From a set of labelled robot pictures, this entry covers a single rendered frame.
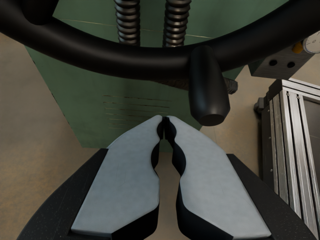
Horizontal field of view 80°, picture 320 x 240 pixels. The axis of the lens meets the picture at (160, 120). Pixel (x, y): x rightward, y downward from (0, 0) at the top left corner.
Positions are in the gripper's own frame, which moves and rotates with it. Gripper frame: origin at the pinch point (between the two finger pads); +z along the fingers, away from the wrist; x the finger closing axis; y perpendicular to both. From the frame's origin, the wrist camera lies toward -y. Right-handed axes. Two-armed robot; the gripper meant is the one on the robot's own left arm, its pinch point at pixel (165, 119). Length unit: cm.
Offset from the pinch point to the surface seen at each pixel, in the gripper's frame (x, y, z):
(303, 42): 20.4, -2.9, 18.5
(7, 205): -50, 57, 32
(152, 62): -1.0, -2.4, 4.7
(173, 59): 0.6, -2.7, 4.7
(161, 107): 1.5, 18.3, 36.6
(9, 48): -79, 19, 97
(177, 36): 1.3, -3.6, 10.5
